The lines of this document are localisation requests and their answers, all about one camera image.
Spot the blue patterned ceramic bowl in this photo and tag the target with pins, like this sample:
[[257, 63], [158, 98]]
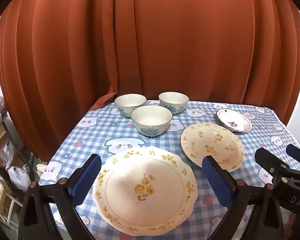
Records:
[[173, 100], [151, 117], [130, 102]]

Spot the cluttered wooden shelf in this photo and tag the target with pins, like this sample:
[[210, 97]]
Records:
[[5, 200]]

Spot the large yellow floral plate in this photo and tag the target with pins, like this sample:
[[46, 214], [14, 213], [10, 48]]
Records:
[[145, 170]]

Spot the medium yellow floral plate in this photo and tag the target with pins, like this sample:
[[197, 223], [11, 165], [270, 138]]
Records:
[[210, 140]]

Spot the small red-rimmed plate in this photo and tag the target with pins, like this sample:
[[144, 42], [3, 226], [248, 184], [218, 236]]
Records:
[[233, 120]]

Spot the orange curtain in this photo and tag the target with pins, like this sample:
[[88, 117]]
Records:
[[150, 42]]

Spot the blue checkered bear tablecloth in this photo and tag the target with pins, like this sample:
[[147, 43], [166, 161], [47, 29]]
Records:
[[95, 132]]

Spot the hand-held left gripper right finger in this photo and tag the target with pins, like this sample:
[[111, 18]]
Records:
[[216, 180]]

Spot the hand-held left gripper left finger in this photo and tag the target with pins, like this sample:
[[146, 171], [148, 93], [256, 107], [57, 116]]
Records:
[[86, 180]]

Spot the clear plastic bag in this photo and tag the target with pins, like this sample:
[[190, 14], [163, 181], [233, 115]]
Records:
[[18, 178], [8, 153]]

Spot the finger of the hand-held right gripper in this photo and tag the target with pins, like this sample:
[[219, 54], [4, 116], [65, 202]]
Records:
[[267, 161], [298, 155]]

